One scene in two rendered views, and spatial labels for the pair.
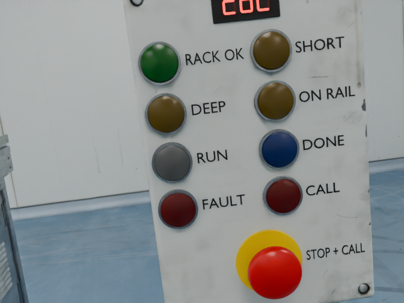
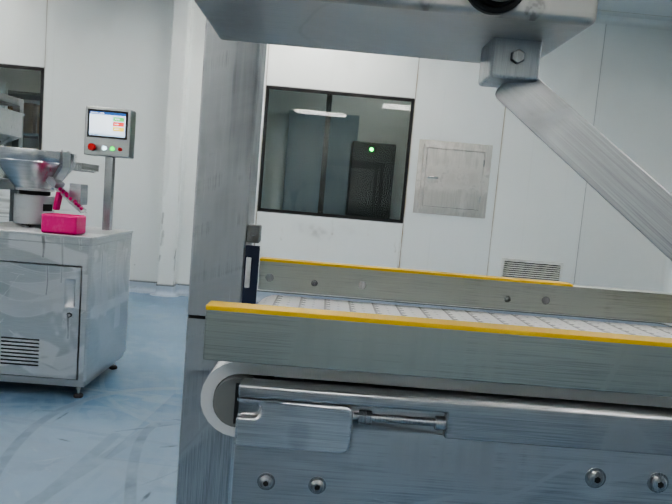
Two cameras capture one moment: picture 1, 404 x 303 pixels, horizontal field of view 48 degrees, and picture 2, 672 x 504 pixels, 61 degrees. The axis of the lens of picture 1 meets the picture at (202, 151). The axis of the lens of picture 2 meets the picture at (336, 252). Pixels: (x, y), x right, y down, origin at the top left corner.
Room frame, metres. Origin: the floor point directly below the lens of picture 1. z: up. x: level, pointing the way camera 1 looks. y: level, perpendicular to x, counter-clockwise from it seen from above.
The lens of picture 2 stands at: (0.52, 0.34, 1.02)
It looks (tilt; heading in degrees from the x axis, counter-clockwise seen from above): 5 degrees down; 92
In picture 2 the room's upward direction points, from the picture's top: 5 degrees clockwise
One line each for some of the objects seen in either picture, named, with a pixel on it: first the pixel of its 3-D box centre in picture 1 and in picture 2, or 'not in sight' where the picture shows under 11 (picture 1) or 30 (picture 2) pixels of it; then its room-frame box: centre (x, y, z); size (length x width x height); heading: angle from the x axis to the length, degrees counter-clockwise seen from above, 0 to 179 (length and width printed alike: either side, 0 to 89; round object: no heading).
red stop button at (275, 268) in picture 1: (270, 264); not in sight; (0.32, -0.04, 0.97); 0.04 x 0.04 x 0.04; 3
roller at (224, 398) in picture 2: not in sight; (262, 348); (0.45, 0.82, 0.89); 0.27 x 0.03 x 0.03; 93
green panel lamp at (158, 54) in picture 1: (159, 63); not in sight; (0.32, 0.02, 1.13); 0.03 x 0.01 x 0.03; 93
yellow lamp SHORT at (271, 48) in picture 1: (271, 50); not in sight; (0.33, -0.06, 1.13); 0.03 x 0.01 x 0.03; 93
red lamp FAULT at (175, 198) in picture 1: (178, 210); not in sight; (0.32, 0.02, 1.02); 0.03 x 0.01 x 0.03; 93
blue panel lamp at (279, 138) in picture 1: (279, 149); not in sight; (0.33, -0.06, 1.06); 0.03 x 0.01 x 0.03; 93
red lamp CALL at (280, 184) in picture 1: (283, 196); not in sight; (0.33, -0.06, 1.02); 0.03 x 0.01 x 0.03; 93
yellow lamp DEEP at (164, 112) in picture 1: (166, 114); not in sight; (0.32, 0.02, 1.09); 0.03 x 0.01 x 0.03; 93
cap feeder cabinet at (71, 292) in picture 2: not in sight; (47, 304); (-0.99, 3.10, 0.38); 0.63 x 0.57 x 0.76; 4
